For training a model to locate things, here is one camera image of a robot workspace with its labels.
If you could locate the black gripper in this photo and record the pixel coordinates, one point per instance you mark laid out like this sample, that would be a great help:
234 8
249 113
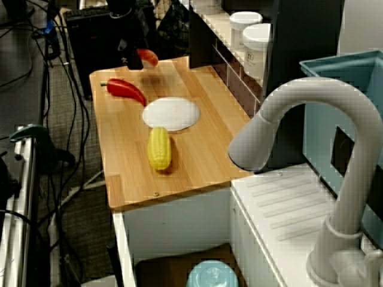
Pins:
128 31

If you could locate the toy salmon sushi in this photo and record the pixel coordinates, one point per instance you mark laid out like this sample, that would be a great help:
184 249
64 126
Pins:
149 56

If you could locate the red toy chili pepper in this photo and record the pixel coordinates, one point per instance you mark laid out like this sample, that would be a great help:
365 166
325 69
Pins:
122 88

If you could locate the white round plate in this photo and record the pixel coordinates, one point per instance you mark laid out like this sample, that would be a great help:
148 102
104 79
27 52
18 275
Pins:
170 113

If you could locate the yellow toy corn cob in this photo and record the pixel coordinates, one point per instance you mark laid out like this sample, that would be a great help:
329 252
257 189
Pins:
160 149

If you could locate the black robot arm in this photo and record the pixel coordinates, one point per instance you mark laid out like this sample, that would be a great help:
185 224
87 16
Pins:
119 7

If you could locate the blue tape piece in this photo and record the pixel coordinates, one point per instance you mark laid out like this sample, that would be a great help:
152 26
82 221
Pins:
49 27

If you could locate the white lidded plastic jar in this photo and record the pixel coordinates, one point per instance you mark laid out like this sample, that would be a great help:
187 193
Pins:
239 30
254 51

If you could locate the dark tiled backsplash panel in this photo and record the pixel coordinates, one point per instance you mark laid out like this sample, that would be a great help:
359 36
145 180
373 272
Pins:
239 86

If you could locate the green clamp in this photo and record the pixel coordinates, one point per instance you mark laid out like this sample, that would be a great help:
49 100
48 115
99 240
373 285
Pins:
33 130

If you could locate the white toy kitchen sink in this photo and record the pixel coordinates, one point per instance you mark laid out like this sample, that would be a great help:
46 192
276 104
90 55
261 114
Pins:
179 221

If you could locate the grey toy kitchen faucet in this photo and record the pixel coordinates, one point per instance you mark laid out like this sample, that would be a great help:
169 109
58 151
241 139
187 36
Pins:
329 92

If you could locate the light blue bowl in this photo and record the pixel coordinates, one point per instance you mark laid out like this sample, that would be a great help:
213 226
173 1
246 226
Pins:
209 275

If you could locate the dark kitchen frame post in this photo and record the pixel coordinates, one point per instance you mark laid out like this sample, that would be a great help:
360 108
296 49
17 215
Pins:
299 45
200 45

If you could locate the aluminium frame rails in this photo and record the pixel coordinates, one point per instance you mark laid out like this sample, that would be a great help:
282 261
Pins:
24 179

